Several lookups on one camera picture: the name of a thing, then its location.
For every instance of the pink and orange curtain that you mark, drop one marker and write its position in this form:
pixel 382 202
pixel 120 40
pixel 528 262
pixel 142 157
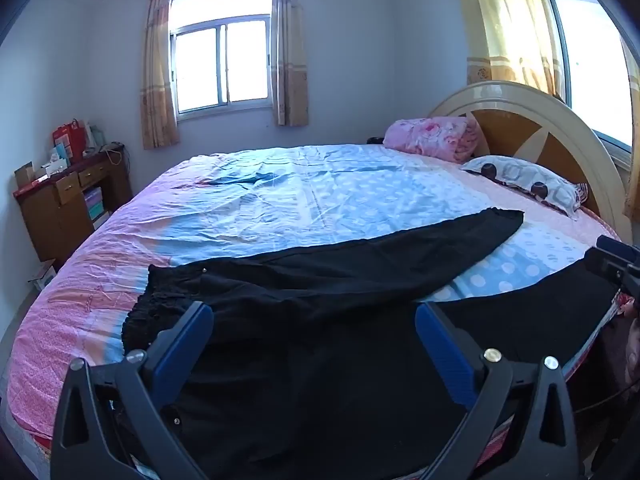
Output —
pixel 289 60
pixel 157 85

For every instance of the window beside headboard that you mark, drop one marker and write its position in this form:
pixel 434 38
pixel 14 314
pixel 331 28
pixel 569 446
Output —
pixel 590 60

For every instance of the round bed with polka-dot sheet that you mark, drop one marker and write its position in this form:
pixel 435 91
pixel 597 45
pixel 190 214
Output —
pixel 300 195

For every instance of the brown wooden desk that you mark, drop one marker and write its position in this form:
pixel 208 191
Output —
pixel 55 215

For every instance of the cream and brown headboard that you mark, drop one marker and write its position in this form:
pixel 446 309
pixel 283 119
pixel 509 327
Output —
pixel 550 155

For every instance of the black pants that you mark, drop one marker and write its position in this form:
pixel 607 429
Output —
pixel 325 285

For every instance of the sliding window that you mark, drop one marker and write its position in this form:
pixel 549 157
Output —
pixel 220 60

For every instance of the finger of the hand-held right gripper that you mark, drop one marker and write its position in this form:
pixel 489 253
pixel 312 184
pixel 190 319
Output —
pixel 612 250

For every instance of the red paper bag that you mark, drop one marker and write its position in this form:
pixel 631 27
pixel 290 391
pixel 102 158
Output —
pixel 70 140

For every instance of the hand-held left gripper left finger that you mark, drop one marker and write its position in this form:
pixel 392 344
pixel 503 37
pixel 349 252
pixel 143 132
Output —
pixel 186 340

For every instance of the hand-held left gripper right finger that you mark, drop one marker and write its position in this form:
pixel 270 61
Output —
pixel 442 350

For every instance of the small box on floor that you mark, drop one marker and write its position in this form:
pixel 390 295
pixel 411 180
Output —
pixel 44 276

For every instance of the white patterned pillow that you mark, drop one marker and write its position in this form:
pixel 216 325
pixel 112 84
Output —
pixel 520 177

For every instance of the open cardboard box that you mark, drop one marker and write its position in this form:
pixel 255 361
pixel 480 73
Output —
pixel 24 175

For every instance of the pink floral blanket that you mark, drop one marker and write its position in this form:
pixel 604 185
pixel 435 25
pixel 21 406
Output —
pixel 430 135

